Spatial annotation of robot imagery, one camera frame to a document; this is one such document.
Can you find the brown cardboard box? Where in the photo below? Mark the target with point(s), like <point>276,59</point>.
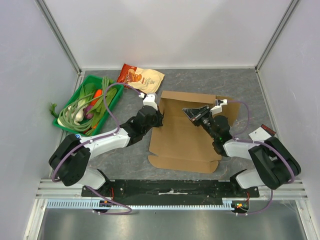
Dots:
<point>178,144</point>

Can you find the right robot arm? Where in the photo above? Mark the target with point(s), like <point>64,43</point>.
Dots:
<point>274,165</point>

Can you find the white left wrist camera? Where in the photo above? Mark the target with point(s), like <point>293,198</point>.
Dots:
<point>149,99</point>

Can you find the green long beans bundle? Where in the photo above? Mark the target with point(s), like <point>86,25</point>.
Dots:
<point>87,127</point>

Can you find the aluminium corner post left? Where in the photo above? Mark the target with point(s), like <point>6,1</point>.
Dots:
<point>58,34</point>

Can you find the dark red small packet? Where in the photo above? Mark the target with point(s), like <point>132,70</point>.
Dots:
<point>268,130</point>

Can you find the purple radish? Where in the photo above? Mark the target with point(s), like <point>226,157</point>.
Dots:
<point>88,113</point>

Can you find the blue slotted cable duct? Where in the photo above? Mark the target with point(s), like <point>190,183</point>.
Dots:
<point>97,204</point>

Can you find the white paper tag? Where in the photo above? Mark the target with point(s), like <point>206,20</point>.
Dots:
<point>259,135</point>

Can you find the bok choy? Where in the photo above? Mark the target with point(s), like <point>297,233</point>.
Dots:
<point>75,113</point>

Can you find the aluminium corner post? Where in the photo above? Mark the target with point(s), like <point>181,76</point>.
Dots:
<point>58,34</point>
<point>277,33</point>

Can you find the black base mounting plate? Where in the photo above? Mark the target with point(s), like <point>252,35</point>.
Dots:
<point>125,188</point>

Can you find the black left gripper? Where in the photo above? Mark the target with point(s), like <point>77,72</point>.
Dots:
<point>160,117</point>

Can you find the cassava chips snack bag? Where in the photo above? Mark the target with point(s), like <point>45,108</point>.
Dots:
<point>144,80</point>

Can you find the aluminium corner post right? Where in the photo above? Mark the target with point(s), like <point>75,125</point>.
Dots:
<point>277,33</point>

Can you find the orange carrot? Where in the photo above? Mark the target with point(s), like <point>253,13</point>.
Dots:
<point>96,97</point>

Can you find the green leafy vegetable outside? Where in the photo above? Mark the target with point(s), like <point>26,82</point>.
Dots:
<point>52,110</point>

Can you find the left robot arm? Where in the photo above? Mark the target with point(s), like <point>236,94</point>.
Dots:
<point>70,160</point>

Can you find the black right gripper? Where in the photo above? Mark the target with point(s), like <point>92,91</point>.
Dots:
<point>200,116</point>

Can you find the green plastic basket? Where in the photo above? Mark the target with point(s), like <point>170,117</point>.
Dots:
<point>95,80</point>

